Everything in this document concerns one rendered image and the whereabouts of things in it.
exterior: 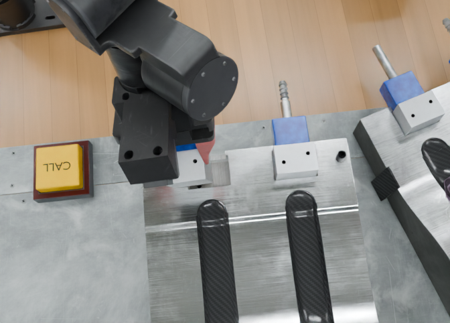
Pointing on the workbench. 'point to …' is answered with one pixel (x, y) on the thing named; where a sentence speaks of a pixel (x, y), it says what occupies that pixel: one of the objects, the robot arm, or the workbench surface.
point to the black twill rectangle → (385, 183)
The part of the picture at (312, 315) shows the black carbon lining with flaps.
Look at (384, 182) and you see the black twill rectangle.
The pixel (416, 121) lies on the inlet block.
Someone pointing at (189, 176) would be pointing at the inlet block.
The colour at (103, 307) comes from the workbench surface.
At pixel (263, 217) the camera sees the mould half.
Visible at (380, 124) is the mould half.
